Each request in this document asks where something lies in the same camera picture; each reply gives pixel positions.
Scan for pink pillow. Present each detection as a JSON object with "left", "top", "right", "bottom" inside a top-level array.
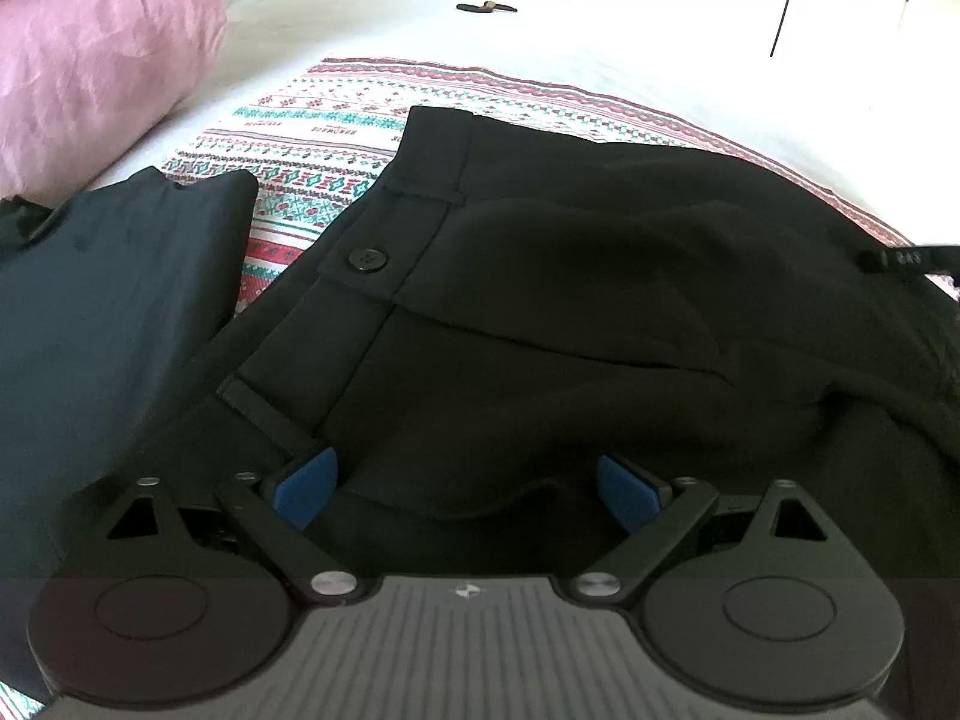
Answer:
[{"left": 0, "top": 0, "right": 230, "bottom": 200}]

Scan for patterned striped blanket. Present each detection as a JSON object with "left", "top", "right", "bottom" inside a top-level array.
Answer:
[{"left": 161, "top": 56, "right": 960, "bottom": 323}]

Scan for folded dark blue garment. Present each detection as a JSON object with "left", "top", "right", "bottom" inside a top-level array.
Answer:
[{"left": 0, "top": 166, "right": 260, "bottom": 601}]

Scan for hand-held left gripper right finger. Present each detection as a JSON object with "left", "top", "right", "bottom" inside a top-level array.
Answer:
[{"left": 566, "top": 453, "right": 875, "bottom": 608}]

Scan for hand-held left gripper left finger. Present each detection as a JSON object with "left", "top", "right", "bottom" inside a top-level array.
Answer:
[{"left": 64, "top": 447, "right": 358, "bottom": 604}]

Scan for black pants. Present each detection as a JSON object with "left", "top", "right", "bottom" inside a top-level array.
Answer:
[{"left": 60, "top": 105, "right": 960, "bottom": 578}]

